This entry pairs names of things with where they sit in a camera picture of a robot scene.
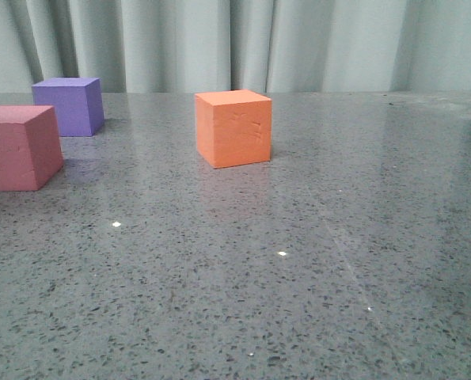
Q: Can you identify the orange foam cube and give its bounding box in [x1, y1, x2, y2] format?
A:
[195, 89, 272, 169]

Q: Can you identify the purple foam cube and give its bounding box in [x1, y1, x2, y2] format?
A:
[32, 78, 104, 137]

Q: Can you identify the pink foam cube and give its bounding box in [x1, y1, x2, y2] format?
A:
[0, 105, 63, 191]

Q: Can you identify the pale green curtain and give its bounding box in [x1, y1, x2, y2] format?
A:
[0, 1, 471, 93]

